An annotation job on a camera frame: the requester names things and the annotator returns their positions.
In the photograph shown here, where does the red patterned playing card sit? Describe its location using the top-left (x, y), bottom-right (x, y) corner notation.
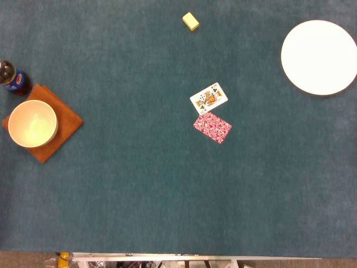
top-left (193, 112), bottom-right (233, 145)

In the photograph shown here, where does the king of clubs playing card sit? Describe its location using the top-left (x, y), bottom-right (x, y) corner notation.
top-left (189, 82), bottom-right (229, 116)

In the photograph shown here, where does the folded orange cloth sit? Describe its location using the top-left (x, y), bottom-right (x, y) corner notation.
top-left (2, 83), bottom-right (84, 165)

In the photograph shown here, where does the yellow rectangular block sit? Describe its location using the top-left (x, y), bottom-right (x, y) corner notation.
top-left (182, 12), bottom-right (200, 31)

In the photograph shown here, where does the cream white bowl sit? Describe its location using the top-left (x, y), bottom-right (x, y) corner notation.
top-left (7, 99), bottom-right (59, 149)

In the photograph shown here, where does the white round plate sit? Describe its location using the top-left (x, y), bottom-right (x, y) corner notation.
top-left (281, 20), bottom-right (357, 97)

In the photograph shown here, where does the cola bottle with blue label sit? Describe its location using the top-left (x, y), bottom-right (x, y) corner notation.
top-left (0, 59), bottom-right (33, 97)

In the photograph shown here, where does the white metal robot base frame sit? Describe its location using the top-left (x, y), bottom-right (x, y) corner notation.
top-left (71, 252), bottom-right (323, 268)

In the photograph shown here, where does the yellow post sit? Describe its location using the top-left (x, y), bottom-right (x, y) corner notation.
top-left (57, 252), bottom-right (70, 268)

